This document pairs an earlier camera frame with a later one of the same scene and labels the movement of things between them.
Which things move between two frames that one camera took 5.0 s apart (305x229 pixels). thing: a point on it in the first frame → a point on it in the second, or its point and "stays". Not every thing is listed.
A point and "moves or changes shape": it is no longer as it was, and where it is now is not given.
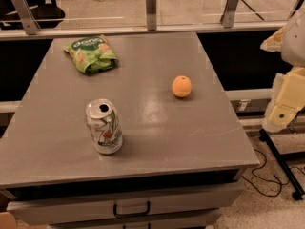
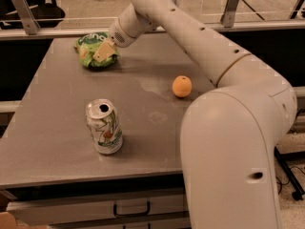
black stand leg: x=280 y=158 stays
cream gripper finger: x=288 y=99 → x=104 y=52
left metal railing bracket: x=28 y=18 stays
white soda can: x=104 y=126 stays
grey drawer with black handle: x=56 y=209 stays
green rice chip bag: x=91 y=54 moves or changes shape
